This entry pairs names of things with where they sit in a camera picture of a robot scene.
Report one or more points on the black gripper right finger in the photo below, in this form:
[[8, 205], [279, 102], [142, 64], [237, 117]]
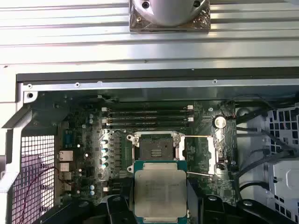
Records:
[[195, 205]]

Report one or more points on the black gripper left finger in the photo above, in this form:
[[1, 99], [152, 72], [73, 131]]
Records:
[[127, 210]]

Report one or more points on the silver CPU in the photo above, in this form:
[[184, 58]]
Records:
[[158, 193]]

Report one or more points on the metal socket cover frame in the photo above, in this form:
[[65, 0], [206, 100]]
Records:
[[213, 156]]

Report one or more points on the CPU socket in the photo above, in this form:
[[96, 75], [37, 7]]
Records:
[[158, 144]]

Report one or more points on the round silver coin battery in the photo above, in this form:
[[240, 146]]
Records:
[[220, 121]]

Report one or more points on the perforated metal drive cage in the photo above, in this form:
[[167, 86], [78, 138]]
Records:
[[283, 182]]

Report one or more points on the blue port connector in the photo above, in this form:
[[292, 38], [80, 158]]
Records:
[[68, 139]]

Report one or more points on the green motherboard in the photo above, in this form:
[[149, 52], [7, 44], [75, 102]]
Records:
[[93, 112]]

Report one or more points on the black open PC case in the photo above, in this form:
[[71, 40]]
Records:
[[140, 85]]

